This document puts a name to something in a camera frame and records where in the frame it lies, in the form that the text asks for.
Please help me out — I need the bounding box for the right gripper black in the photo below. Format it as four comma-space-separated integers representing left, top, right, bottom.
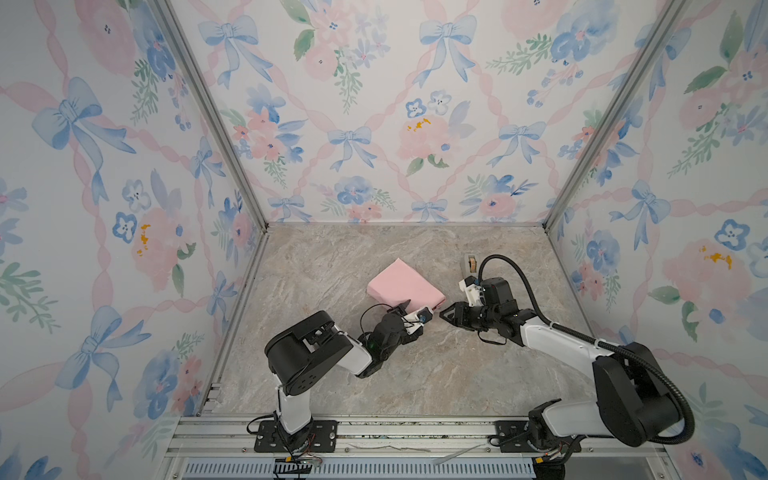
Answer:
438, 302, 499, 331

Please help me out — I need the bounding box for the purple pink wrapping paper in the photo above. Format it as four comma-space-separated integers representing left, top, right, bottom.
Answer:
366, 258, 446, 313

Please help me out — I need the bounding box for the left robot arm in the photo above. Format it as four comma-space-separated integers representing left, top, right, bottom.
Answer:
264, 301, 433, 450

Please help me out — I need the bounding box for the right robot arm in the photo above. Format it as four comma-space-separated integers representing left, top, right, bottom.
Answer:
440, 302, 696, 451

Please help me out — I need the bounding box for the grey tape dispenser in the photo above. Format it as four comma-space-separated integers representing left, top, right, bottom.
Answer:
462, 254, 480, 276

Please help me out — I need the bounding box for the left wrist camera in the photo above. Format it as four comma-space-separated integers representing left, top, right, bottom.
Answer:
402, 306, 433, 334

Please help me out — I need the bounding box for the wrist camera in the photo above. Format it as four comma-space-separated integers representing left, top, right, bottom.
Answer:
459, 276, 516, 307
402, 306, 433, 334

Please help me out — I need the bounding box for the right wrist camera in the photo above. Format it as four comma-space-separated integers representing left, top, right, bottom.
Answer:
459, 276, 516, 307

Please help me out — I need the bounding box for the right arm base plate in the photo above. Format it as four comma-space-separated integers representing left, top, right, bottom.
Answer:
488, 419, 575, 454

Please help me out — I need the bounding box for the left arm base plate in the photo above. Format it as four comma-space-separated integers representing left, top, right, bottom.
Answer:
246, 418, 339, 456

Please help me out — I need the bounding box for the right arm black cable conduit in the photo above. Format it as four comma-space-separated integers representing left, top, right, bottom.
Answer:
477, 254, 697, 446

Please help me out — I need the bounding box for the aluminium frame rail front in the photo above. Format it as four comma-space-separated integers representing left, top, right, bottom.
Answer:
161, 413, 667, 460

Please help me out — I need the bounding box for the vented cable duct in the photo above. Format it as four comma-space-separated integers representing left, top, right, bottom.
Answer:
179, 457, 537, 479

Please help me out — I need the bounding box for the right aluminium corner post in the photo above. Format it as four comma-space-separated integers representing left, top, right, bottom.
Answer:
542, 0, 690, 234

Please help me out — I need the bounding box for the aluminium corner post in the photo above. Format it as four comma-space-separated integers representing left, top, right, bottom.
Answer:
542, 0, 690, 234
148, 0, 268, 234

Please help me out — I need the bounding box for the left aluminium corner post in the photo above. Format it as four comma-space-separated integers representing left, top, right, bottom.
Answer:
148, 0, 268, 234

